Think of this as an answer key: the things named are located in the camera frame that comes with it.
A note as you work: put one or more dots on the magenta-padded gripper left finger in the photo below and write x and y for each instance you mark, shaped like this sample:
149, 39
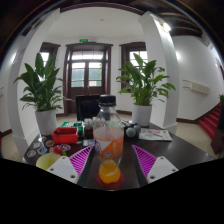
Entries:
63, 166

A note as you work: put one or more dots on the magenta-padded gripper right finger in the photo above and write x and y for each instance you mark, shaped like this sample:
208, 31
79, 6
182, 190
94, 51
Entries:
161, 166

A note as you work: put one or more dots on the orange drink plastic bottle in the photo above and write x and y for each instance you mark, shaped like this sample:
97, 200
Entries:
108, 143

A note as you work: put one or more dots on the small red toy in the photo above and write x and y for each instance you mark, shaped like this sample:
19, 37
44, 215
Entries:
57, 150

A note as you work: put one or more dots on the pale yellow plastic cup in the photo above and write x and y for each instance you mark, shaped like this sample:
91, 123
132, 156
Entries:
46, 160

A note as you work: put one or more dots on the purple round sticker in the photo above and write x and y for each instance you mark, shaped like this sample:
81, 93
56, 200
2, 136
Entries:
65, 147

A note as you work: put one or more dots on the blue shield sticker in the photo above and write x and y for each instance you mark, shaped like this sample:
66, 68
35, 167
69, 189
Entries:
42, 150

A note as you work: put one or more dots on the orange round sticker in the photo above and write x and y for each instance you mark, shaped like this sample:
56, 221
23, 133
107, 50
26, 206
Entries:
50, 143

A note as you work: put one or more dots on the red plastic box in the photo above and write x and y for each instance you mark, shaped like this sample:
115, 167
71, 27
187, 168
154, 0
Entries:
65, 136

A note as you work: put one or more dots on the white printed leaflet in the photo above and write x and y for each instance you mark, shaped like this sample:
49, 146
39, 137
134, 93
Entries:
155, 135

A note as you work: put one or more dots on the white square sticker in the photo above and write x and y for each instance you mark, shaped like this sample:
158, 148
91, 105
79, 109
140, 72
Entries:
36, 145

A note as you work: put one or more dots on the green flat box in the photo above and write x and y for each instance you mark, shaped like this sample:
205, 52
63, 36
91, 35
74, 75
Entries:
71, 124

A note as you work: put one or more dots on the grey foam microphone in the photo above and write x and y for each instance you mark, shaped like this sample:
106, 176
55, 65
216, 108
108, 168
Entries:
137, 128
130, 132

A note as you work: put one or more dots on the dark box of white packets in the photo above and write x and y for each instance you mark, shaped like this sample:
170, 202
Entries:
88, 126

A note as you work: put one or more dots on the red carpeted staircase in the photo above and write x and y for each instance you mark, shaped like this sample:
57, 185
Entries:
210, 123

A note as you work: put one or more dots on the green potted plant white pot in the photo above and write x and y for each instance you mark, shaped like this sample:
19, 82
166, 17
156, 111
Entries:
143, 83
41, 88

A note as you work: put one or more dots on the dark wooden double door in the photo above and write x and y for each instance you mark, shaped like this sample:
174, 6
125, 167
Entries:
86, 73

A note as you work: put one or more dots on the dark framed window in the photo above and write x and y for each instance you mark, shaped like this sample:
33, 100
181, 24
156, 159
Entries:
46, 55
131, 56

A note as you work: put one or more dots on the green exit sign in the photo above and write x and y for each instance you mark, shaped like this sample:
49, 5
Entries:
83, 40

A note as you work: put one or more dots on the dark wooden stair post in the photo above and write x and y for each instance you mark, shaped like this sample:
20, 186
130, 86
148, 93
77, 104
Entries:
218, 133

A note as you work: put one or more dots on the white wall unit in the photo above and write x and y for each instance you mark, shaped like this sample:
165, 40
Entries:
198, 87

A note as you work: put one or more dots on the glowing wall lamp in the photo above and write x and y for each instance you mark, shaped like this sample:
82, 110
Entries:
166, 27

